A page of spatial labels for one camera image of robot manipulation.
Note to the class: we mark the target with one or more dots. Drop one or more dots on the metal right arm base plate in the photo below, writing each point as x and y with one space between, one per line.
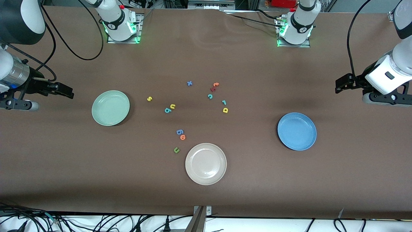
111 41

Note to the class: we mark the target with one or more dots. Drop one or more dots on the grey metal frame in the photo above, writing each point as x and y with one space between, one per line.
209 4

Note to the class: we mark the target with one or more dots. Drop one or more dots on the blue plate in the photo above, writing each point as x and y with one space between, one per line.
297 131

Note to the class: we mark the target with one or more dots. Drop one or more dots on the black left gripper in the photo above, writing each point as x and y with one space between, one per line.
359 80

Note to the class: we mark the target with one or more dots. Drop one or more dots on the green plate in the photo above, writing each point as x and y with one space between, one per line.
110 108

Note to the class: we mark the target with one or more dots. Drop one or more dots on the red box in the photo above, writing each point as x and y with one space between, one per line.
283 3

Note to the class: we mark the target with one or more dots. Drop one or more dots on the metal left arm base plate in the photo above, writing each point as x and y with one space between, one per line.
305 45

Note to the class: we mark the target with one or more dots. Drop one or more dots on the blue foam letter g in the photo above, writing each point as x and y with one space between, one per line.
179 131

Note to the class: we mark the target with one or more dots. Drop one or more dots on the aluminium corner profile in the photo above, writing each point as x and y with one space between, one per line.
391 16

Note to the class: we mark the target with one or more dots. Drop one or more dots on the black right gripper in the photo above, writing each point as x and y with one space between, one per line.
34 86

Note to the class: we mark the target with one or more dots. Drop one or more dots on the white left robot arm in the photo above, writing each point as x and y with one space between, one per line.
301 25

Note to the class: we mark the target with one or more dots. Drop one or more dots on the white paper tag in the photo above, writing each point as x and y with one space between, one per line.
341 213

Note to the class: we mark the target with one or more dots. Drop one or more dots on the beige plate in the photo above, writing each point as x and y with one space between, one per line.
206 164

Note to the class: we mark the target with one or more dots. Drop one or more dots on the aluminium profile bracket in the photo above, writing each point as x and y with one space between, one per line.
198 222

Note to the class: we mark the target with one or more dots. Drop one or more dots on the brown table cover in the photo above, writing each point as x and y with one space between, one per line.
64 167

